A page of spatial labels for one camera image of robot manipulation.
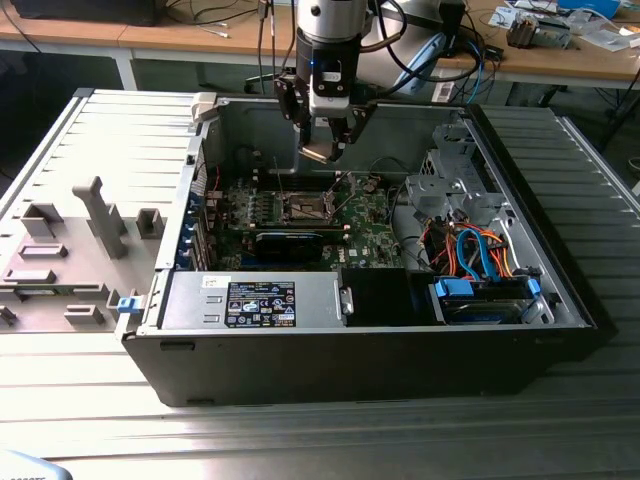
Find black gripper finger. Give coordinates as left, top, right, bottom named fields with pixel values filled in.
left=329, top=102, right=377, bottom=161
left=273, top=74, right=312, bottom=147

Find small CPU plate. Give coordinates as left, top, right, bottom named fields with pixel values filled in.
left=298, top=142, right=335, bottom=162

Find CPU socket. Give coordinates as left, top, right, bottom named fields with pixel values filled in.
left=282, top=191, right=335, bottom=224

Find black RAM slots bank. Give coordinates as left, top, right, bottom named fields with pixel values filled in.
left=252, top=169, right=346, bottom=194

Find beige case latch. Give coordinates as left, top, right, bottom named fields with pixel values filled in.
left=191, top=92, right=219, bottom=126

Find silver metal drive cage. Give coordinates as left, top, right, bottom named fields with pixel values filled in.
left=404, top=122, right=504, bottom=221

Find green motherboard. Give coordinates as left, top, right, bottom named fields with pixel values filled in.
left=214, top=172, right=406, bottom=274

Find black graphics card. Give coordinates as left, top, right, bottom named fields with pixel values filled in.
left=252, top=227, right=347, bottom=265

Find black upright box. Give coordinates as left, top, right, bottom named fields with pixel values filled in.
left=438, top=0, right=467, bottom=59

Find wooden desk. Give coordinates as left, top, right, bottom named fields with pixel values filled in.
left=0, top=0, right=640, bottom=92

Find white printed leaflet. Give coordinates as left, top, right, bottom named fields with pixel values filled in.
left=487, top=4, right=521, bottom=29

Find brown finned heatsink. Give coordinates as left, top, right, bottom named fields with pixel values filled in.
left=506, top=13, right=540, bottom=50

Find hard disk in blue carrier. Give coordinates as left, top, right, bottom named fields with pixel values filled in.
left=429, top=276, right=544, bottom=326

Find silver power supply unit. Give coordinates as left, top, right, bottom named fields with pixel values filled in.
left=158, top=271, right=346, bottom=330

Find grey metal drive unit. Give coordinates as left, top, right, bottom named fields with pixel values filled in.
left=534, top=19, right=575, bottom=50

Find black flat device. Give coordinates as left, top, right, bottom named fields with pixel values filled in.
left=9, top=0, right=161, bottom=27

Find black open PC case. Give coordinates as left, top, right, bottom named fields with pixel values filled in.
left=121, top=92, right=620, bottom=408

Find blue box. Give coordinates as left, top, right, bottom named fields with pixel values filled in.
left=557, top=0, right=621, bottom=16

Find clear plastic bag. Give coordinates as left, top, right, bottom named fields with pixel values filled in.
left=579, top=27, right=640, bottom=54

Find grey parts rack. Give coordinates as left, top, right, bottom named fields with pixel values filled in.
left=0, top=174, right=169, bottom=334

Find pale grey rounded device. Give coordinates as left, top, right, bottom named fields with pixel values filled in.
left=0, top=448, right=71, bottom=480

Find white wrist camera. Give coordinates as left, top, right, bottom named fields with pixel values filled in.
left=308, top=59, right=350, bottom=117

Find blue cable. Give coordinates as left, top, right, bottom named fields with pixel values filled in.
left=467, top=39, right=496, bottom=101

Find red orange thin wires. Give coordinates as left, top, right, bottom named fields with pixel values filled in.
left=427, top=227, right=459, bottom=276

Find blue flat wire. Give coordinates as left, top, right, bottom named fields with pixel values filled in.
left=455, top=227, right=501, bottom=284

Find expansion slot bracket row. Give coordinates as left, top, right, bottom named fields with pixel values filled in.
left=174, top=149, right=224, bottom=274

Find orange yellow wire bundle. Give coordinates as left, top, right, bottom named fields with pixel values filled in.
left=487, top=229, right=517, bottom=279

